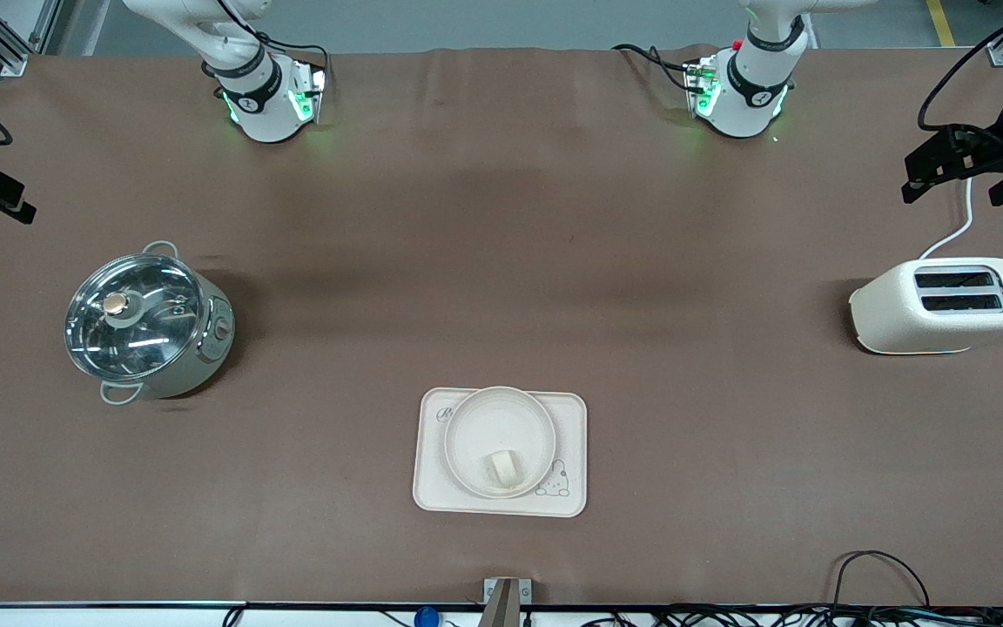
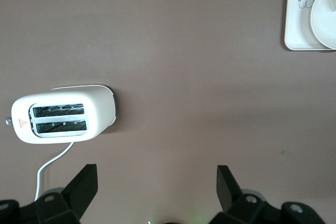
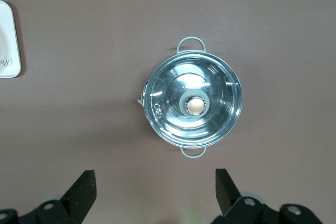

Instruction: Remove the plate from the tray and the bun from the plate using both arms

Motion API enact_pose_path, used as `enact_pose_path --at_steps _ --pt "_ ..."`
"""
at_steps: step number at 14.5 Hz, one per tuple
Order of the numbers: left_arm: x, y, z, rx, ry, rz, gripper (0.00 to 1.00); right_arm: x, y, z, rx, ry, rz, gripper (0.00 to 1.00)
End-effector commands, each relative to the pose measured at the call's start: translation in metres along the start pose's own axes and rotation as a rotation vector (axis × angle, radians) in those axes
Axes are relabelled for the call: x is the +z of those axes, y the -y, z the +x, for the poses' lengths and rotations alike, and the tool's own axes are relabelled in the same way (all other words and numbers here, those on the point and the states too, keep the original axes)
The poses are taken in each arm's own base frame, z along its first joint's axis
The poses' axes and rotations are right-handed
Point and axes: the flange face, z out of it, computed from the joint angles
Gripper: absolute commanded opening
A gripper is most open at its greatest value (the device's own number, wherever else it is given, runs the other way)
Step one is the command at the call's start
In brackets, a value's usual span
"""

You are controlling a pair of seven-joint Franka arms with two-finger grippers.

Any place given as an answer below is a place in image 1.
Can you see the cream rectangular bear-print tray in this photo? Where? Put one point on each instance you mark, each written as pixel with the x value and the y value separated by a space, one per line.
pixel 432 488

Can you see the glass pot lid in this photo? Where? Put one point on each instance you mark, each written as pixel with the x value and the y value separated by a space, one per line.
pixel 131 315

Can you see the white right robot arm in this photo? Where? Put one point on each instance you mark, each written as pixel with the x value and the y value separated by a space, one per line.
pixel 262 104

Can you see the cream round plate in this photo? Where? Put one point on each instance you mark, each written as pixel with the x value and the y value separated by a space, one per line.
pixel 484 427

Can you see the cream two-slot toaster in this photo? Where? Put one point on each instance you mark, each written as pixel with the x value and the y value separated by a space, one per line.
pixel 902 318

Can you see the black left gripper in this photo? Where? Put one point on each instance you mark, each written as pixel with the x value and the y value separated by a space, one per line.
pixel 982 150

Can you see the aluminium frame profile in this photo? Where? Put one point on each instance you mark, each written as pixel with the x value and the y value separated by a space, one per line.
pixel 5 39

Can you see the pale steamed bun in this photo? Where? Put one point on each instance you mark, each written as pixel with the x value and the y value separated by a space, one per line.
pixel 503 468

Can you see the brown table cover mat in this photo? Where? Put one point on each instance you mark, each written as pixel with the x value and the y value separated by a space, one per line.
pixel 501 261

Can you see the grey metal camera bracket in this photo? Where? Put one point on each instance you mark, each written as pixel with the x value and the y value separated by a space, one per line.
pixel 506 601

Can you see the blue round knob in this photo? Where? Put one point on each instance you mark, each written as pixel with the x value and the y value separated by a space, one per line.
pixel 426 618

